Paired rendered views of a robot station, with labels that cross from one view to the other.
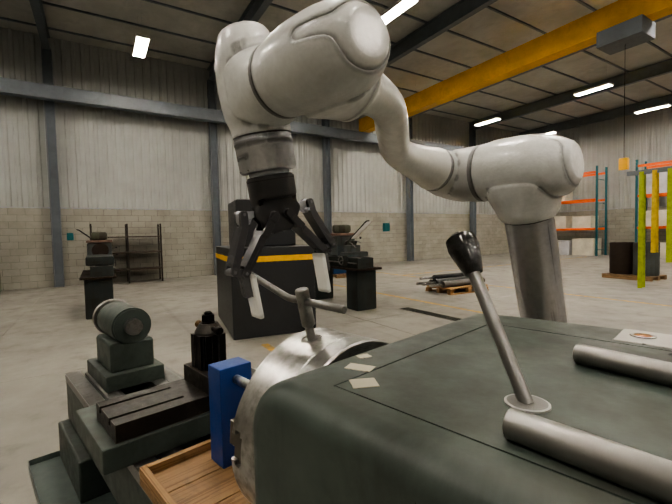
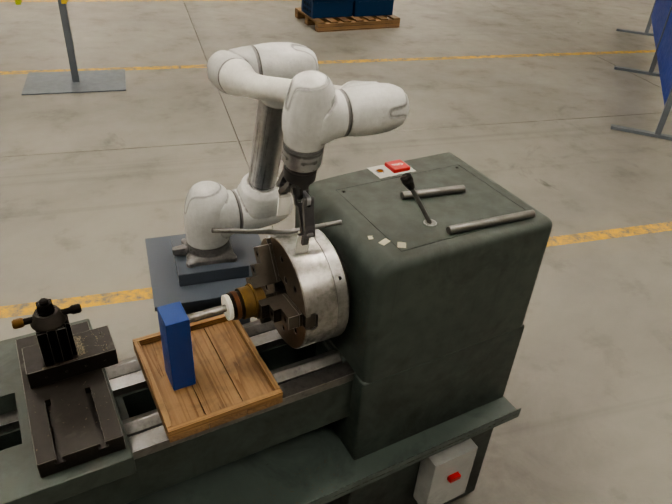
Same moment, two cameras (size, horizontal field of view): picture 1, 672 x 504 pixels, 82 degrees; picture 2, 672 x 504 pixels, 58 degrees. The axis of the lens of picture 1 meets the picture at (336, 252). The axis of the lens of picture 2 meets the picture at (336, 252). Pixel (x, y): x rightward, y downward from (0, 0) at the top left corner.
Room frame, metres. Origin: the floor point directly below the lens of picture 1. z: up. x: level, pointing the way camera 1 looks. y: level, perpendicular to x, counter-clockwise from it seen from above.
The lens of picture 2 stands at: (0.24, 1.29, 2.11)
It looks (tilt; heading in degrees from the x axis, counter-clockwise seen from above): 34 degrees down; 283
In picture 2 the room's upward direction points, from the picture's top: 4 degrees clockwise
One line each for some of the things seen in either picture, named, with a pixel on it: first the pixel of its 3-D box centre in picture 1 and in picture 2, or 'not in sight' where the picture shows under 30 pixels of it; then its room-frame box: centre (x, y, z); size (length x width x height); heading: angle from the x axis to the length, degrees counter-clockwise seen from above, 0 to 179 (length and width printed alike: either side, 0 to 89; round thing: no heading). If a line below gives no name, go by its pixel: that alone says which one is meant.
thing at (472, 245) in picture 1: (465, 253); (407, 181); (0.39, -0.13, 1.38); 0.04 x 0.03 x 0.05; 44
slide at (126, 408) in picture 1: (189, 395); (66, 390); (1.09, 0.43, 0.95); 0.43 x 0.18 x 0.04; 134
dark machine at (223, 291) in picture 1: (261, 262); not in sight; (6.19, 1.22, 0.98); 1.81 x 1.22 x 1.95; 23
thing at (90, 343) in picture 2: (214, 375); (70, 355); (1.11, 0.37, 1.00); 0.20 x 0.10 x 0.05; 44
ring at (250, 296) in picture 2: not in sight; (246, 302); (0.74, 0.12, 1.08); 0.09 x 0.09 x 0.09; 44
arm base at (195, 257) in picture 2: not in sight; (203, 245); (1.14, -0.42, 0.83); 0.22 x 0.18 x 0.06; 34
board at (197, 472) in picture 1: (248, 469); (205, 369); (0.83, 0.21, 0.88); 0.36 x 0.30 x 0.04; 134
